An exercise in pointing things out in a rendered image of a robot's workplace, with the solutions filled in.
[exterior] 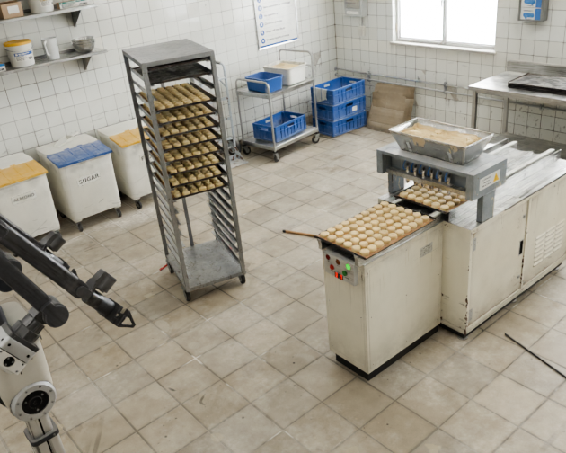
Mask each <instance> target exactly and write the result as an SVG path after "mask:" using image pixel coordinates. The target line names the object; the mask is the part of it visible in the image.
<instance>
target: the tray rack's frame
mask: <svg viewBox="0 0 566 453"><path fill-rule="evenodd" d="M209 50H213V49H209V48H207V47H204V46H202V45H200V44H198V43H196V42H194V41H192V40H188V39H183V40H173V41H167V42H162V43H156V44H151V45H145V46H140V47H135V48H130V49H122V54H123V58H124V63H125V68H126V71H127V76H128V84H129V88H130V92H131V97H132V101H133V105H134V110H135V114H136V118H137V126H138V131H139V135H140V139H141V144H142V148H143V152H144V157H145V161H146V169H147V173H148V178H149V181H150V186H151V191H152V195H153V199H154V204H155V212H156V215H157V220H158V225H159V229H160V233H161V237H162V242H163V246H164V254H165V257H166V259H165V261H166V262H167V263H168V269H169V270H170V268H169V263H170V265H171V266H172V269H173V270H174V272H175V274H176V275H177V277H178V279H179V280H180V282H181V284H182V286H181V288H182V290H183V294H184V297H185V298H186V295H185V286H184V281H183V277H182V272H181V266H180V265H179V263H177V261H176V259H175V258H174V256H173V255H172V252H168V247H167V243H166V238H165V233H164V226H163V221H162V217H161V212H160V208H159V204H158V199H157V195H156V190H155V183H154V178H153V174H152V169H151V164H150V160H149V156H148V152H147V147H146V139H145V135H144V130H143V126H142V121H141V117H140V112H139V108H138V104H137V96H136V91H135V87H134V83H133V78H132V74H131V69H130V64H129V61H128V59H131V60H132V61H133V62H135V63H136V64H137V65H139V66H140V67H141V65H140V63H142V62H146V67H154V66H160V65H164V64H170V63H174V62H180V61H184V60H190V59H194V58H203V57H209V56H210V51H209ZM181 199H182V204H183V208H184V214H185V218H186V223H187V228H188V233H189V238H190V246H189V247H186V248H182V250H183V251H184V252H185V253H186V255H187V256H188V257H187V258H184V260H185V261H186V263H187V264H188V265H189V268H188V269H186V270H187V272H188V273H189V275H190V276H191V279H189V284H190V291H192V290H195V289H201V288H204V287H206V286H209V285H213V284H216V283H218V282H221V281H224V280H230V279H232V278H235V277H238V278H239V280H241V275H243V273H242V271H241V266H240V263H239V264H237V263H236V262H235V261H234V259H233V258H232V257H231V255H230V254H229V253H228V252H227V250H226V249H225V248H224V246H223V245H221V244H220V243H219V241H218V240H217V239H214V240H211V241H207V242H205V243H201V244H195V245H194V242H193V237H192V233H191V227H190V218H189V213H188V209H187V203H186V199H185V198H181Z"/></svg>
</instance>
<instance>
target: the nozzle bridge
mask: <svg viewBox="0 0 566 453"><path fill-rule="evenodd" d="M405 160H406V161H405ZM404 161H405V163H404ZM507 161H508V159H507V158H506V157H501V156H497V155H491V154H486V153H482V154H481V155H480V157H479V158H477V159H475V160H473V161H472V162H470V163H468V164H465V165H460V164H454V163H450V162H448V161H444V160H440V159H437V158H433V157H430V156H426V155H420V154H416V153H413V152H410V151H406V150H402V149H401V148H400V147H399V145H398V144H397V142H396V141H394V142H393V143H390V144H388V145H386V146H383V147H380V148H378V149H377V150H376V168H377V172H378V173H388V192H390V193H395V192H397V191H399V190H401V189H403V188H404V178H406V179H409V180H412V181H415V182H420V183H424V184H427V185H429V186H433V187H436V188H439V189H441V190H445V191H450V192H453V193H456V194H459V195H462V196H465V199H466V200H469V201H474V200H477V212H476V222H478V223H481V224H482V223H483V222H485V221H487V220H488V219H490V218H492V217H493V211H494V199H495V189H496V188H498V187H500V186H501V185H502V184H504V183H505V182H506V171H507ZM403 163H404V169H405V168H406V163H409V166H410V171H409V173H406V170H404V169H403ZM412 163H414V164H413V166H412V170H413V171H414V165H417V175H416V176H415V175H414V172H412V171H411V165H412ZM420 166H421V167H420ZM422 167H425V170H426V171H425V178H422V174H420V173H422ZM429 168H430V169H429ZM419 169H420V173H419ZM428 169H429V175H430V170H431V169H433V173H434V178H433V179H434V180H433V181H431V180H430V177H428ZM437 170H438V174H437V178H438V176H439V172H442V183H439V182H438V179H437V178H436V173H437ZM447 172H448V173H447ZM446 173H447V176H446V181H447V177H448V175H449V174H450V177H451V185H449V186H448V185H447V182H445V175H446Z"/></svg>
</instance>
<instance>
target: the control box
mask: <svg viewBox="0 0 566 453"><path fill-rule="evenodd" d="M327 254H328V255H329V256H330V260H327V258H326V255H327ZM323 257H324V269H325V271H326V272H328V273H330V274H331V275H333V276H335V277H336V276H338V277H336V278H338V279H341V278H340V275H341V276H342V280H344V281H346V282H348V283H349V284H351V285H352V286H357V285H358V267H357V266H355V262H354V261H352V260H351V259H348V258H346V257H344V256H342V255H340V254H338V253H335V252H333V251H331V250H329V249H326V250H324V251H323ZM336 260H339V261H340V264H337V263H336ZM331 264H332V265H333V267H334V269H333V270H331V269H330V265H331ZM347 264H348V265H349V266H350V270H348V269H347V267H346V265H347ZM343 271H345V272H347V275H346V276H343V275H342V272H343ZM335 273H336V274H335ZM337 274H338V275H337Z"/></svg>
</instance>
